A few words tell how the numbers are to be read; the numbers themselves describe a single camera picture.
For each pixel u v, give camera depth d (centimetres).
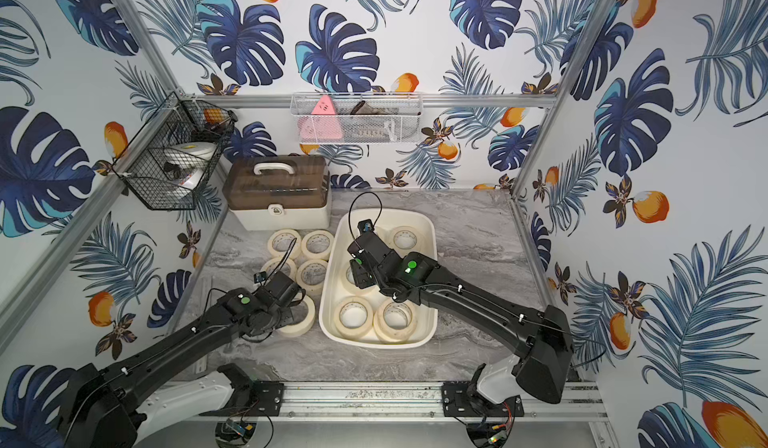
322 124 90
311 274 98
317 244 105
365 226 65
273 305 63
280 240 103
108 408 39
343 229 98
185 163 81
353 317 87
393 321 86
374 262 53
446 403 74
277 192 92
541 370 39
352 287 92
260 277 74
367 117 93
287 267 98
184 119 92
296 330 78
